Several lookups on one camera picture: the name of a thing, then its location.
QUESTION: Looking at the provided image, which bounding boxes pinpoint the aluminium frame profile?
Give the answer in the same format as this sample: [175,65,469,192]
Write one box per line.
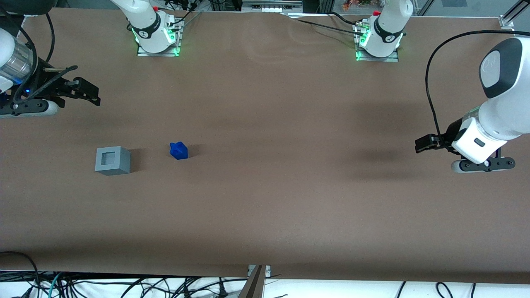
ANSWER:
[499,0,530,30]

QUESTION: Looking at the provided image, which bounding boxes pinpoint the metal corner bracket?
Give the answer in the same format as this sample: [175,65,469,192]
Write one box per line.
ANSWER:
[247,264,272,277]

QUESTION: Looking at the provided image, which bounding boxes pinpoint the black looped wrist cable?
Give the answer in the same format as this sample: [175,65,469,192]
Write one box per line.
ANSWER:
[12,32,40,104]

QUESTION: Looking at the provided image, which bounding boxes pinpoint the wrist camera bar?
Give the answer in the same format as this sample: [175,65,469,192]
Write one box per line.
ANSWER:
[0,99,59,118]
[451,156,516,174]

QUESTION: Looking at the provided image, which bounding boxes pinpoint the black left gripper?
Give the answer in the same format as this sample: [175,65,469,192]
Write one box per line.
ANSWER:
[415,118,463,154]

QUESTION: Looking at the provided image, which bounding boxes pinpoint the short black base cable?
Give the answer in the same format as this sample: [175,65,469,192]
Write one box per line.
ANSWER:
[328,11,357,25]

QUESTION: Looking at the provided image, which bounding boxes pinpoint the black looping floor cable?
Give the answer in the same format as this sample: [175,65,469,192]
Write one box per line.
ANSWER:
[0,251,41,298]

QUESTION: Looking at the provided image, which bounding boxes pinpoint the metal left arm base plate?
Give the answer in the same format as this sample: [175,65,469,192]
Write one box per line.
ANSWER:
[354,21,400,62]

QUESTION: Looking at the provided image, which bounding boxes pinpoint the brown table cover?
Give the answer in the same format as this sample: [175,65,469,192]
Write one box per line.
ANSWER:
[0,7,530,285]

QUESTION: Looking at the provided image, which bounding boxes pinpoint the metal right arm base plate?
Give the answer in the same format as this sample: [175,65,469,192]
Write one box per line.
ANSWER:
[137,19,183,57]

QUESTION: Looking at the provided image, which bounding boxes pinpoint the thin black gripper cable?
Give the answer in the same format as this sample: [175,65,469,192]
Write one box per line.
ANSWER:
[12,65,79,102]

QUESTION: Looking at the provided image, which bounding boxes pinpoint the grey equipment rack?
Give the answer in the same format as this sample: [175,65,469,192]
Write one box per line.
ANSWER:
[241,0,304,13]

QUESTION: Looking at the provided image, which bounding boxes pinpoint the gray cube base with hole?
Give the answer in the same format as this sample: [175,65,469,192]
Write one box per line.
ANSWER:
[95,146,132,176]

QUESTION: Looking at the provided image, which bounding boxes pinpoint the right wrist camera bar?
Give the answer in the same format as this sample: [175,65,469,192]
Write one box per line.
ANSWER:
[0,99,59,118]

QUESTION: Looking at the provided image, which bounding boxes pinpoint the blue plastic part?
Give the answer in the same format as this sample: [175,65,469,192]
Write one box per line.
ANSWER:
[169,142,189,161]

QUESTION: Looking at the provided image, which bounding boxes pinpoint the black cable across table cover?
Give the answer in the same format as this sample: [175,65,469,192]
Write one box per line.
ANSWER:
[288,17,365,38]

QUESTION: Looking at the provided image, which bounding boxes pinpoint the black cables at right base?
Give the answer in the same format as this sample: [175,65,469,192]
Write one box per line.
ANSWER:
[159,0,204,26]

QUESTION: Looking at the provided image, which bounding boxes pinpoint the aluminium profile beam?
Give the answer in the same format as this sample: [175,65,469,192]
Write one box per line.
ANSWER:
[238,265,266,298]

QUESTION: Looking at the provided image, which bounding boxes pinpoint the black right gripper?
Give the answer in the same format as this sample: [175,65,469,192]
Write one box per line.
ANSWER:
[20,61,101,107]

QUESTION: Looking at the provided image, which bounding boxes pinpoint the long black left arm cable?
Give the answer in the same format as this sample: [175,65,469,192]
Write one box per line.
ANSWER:
[425,30,530,147]

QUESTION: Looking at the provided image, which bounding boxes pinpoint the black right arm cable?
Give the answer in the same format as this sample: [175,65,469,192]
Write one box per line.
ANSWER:
[44,12,56,64]

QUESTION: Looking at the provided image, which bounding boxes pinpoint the teal cable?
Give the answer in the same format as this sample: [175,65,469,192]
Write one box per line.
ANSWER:
[46,272,65,298]

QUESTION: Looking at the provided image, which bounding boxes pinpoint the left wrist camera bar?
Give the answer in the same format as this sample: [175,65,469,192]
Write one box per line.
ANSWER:
[451,156,516,174]

